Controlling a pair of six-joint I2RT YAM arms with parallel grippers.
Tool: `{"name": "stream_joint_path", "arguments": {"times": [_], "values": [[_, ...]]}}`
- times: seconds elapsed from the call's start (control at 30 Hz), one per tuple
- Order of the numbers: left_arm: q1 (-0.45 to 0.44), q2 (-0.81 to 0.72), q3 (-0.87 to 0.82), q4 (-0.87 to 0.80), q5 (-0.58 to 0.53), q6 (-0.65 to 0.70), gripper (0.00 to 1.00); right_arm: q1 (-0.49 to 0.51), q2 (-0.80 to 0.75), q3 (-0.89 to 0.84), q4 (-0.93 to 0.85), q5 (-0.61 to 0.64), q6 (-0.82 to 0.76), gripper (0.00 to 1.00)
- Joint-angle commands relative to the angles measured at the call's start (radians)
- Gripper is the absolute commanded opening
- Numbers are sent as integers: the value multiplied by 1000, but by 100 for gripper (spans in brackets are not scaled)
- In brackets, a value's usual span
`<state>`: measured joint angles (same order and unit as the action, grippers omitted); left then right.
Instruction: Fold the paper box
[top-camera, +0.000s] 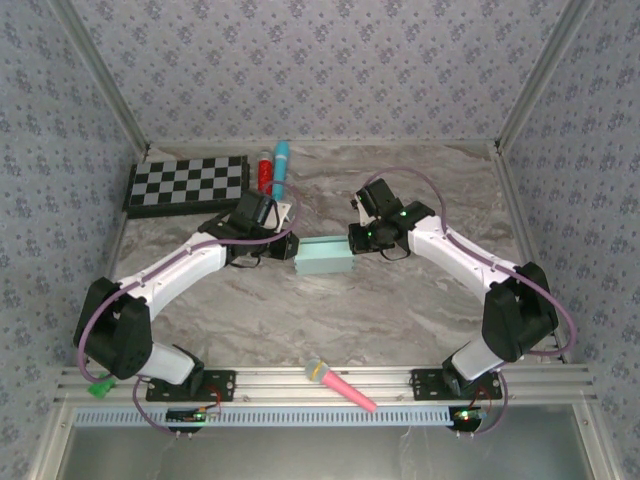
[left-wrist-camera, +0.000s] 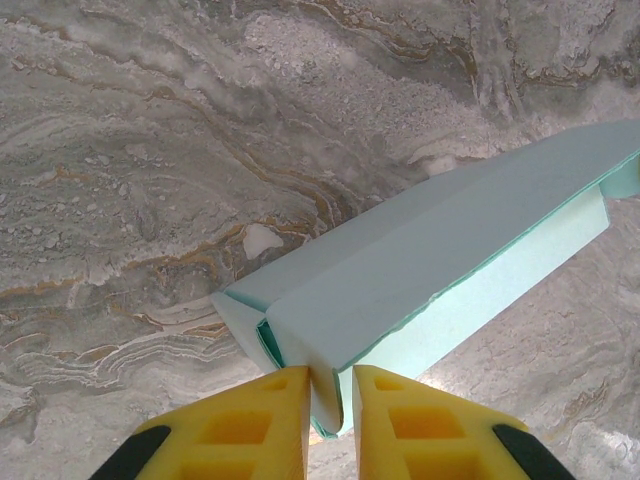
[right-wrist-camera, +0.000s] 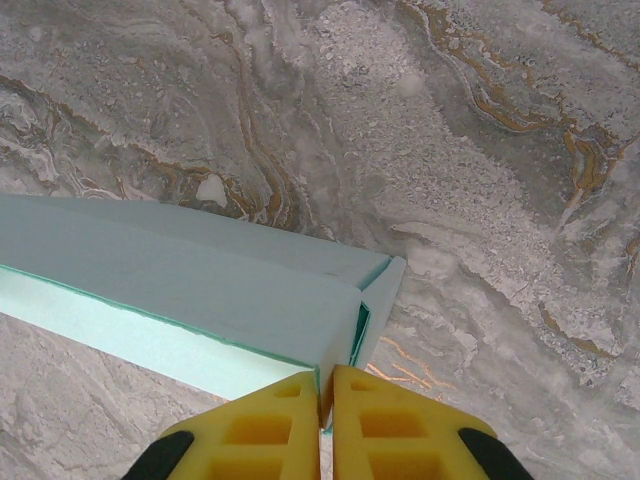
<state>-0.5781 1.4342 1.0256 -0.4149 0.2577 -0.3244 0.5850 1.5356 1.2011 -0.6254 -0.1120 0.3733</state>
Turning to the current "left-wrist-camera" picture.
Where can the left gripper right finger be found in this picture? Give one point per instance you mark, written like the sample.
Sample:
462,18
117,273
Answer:
425,440

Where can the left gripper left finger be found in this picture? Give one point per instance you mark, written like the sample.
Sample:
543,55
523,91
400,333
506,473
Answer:
240,435

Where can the light blue paper box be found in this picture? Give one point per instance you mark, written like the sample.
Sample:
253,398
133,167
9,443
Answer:
425,260

